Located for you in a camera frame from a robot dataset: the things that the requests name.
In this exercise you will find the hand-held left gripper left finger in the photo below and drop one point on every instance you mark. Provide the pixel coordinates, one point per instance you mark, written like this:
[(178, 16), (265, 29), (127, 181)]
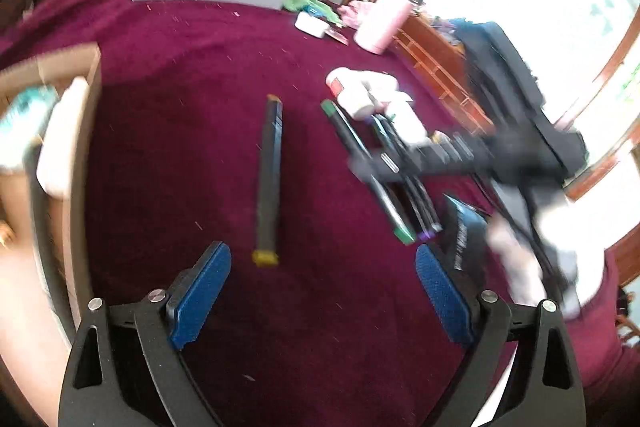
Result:
[(200, 297)]

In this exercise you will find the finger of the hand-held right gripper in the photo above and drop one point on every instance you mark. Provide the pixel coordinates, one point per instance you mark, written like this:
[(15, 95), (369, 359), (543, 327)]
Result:
[(430, 162)]

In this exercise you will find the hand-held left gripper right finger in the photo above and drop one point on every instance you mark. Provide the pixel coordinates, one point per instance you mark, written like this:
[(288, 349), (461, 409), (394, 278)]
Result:
[(445, 297)]

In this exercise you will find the black marker grey cap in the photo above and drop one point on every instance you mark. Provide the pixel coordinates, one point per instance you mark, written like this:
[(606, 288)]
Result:
[(407, 199)]

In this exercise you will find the black marker purple cap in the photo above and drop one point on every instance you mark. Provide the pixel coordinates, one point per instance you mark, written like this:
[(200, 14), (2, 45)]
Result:
[(425, 222)]

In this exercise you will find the black snack bag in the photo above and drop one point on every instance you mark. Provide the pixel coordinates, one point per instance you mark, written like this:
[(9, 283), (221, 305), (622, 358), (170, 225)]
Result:
[(465, 232)]

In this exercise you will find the black marker green cap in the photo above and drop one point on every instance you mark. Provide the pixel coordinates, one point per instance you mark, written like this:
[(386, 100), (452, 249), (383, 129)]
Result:
[(350, 137)]

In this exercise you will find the black marker yellow cap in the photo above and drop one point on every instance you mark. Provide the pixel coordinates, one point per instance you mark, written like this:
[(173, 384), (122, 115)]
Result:
[(270, 177)]

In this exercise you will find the cardboard box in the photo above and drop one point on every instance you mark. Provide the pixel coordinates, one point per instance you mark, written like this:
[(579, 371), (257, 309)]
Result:
[(85, 147)]

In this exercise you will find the person's right hand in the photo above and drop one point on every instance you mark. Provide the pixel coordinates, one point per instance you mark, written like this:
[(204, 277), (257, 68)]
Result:
[(585, 277)]

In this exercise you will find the white red label bottle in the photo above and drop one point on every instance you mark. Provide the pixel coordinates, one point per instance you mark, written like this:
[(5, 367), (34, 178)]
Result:
[(350, 94)]

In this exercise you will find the pink bottle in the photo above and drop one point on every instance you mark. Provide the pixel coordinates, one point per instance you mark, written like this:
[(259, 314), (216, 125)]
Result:
[(382, 19)]

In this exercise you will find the pink sachet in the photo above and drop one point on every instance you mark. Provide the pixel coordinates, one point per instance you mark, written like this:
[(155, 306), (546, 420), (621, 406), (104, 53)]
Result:
[(337, 36)]

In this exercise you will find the pink cloth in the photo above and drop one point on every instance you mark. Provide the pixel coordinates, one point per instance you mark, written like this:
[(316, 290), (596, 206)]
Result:
[(356, 13)]

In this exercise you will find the maroon velvet cloth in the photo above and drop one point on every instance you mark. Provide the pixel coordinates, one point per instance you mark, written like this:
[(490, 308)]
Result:
[(175, 132)]

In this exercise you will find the white charger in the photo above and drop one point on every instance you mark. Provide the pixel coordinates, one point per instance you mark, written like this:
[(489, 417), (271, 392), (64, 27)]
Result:
[(312, 26)]

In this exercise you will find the white tube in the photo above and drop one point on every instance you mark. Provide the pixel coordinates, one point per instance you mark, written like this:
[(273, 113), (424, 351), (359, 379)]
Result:
[(62, 142)]

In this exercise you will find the teal tissue pack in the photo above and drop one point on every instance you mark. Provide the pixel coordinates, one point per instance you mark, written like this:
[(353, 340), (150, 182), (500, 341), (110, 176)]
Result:
[(25, 127)]

